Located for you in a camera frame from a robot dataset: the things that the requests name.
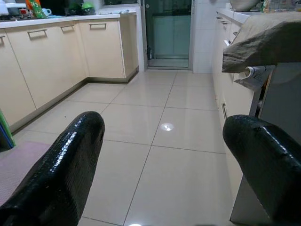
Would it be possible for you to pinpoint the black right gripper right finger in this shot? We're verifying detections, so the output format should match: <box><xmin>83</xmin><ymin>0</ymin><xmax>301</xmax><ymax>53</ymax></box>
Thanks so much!
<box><xmin>222</xmin><ymin>114</ymin><xmax>301</xmax><ymax>226</ymax></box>

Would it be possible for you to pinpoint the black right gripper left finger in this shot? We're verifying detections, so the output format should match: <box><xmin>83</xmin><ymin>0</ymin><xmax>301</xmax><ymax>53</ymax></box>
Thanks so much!
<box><xmin>0</xmin><ymin>111</ymin><xmax>105</xmax><ymax>226</ymax></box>

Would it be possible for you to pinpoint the pink floor mat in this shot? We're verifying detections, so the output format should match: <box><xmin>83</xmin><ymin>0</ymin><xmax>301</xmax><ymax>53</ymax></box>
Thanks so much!
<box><xmin>0</xmin><ymin>140</ymin><xmax>52</xmax><ymax>208</ymax></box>

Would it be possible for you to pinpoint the grey appliance panel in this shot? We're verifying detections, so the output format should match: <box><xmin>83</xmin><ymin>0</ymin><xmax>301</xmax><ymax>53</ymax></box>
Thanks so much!
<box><xmin>230</xmin><ymin>62</ymin><xmax>301</xmax><ymax>225</ymax></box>

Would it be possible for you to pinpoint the green flat board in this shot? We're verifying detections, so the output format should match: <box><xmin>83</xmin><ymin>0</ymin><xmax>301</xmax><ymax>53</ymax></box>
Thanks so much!
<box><xmin>0</xmin><ymin>108</ymin><xmax>16</xmax><ymax>151</ymax></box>

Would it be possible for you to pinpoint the cream kitchen cabinet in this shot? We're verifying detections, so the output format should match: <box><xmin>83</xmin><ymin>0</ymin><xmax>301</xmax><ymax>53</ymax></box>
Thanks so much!
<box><xmin>0</xmin><ymin>13</ymin><xmax>140</xmax><ymax>134</ymax></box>
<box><xmin>212</xmin><ymin>8</ymin><xmax>262</xmax><ymax>203</ymax></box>

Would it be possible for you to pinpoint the white printed paper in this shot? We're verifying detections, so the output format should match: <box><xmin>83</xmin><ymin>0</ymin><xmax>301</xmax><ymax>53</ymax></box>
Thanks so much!
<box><xmin>233</xmin><ymin>65</ymin><xmax>276</xmax><ymax>91</ymax></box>

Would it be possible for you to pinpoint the brown cloth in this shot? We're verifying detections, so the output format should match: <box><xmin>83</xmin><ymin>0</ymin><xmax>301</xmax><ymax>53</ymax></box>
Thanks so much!
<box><xmin>222</xmin><ymin>11</ymin><xmax>301</xmax><ymax>74</ymax></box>

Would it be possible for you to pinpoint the white kitchen countertop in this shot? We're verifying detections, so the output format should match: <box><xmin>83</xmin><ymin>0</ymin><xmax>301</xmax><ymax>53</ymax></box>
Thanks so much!
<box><xmin>0</xmin><ymin>11</ymin><xmax>137</xmax><ymax>29</ymax></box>

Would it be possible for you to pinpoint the colourful food package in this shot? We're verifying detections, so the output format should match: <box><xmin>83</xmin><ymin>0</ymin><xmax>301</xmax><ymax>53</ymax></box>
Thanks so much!
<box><xmin>261</xmin><ymin>0</ymin><xmax>301</xmax><ymax>14</ymax></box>

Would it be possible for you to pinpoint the orange and green bag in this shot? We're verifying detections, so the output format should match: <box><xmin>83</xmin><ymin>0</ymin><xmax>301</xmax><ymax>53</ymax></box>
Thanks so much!
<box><xmin>25</xmin><ymin>0</ymin><xmax>48</xmax><ymax>19</ymax></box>

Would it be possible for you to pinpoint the green round container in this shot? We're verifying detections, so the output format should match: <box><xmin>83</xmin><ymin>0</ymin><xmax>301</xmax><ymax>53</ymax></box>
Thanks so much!
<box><xmin>80</xmin><ymin>1</ymin><xmax>97</xmax><ymax>14</ymax></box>

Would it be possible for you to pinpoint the dark glass door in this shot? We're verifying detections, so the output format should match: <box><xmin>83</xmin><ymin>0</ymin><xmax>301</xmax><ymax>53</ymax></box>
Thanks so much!
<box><xmin>143</xmin><ymin>0</ymin><xmax>193</xmax><ymax>69</ymax></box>

